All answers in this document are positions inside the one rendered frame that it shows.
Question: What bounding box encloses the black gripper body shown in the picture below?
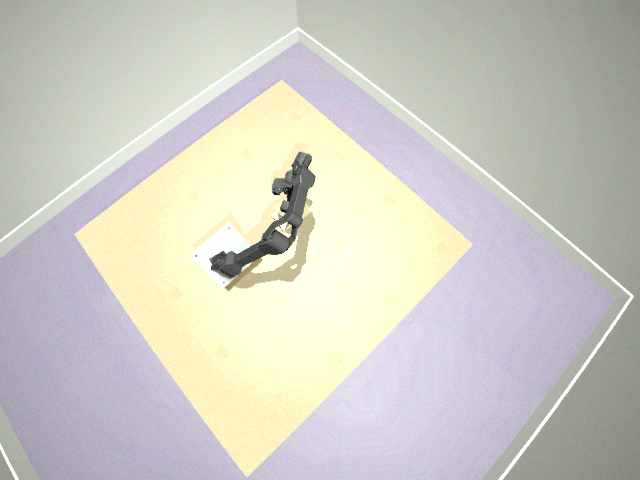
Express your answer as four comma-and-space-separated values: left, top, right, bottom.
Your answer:
280, 186, 293, 213

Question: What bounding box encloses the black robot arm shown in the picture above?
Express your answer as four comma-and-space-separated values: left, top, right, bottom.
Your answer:
209, 151, 316, 280

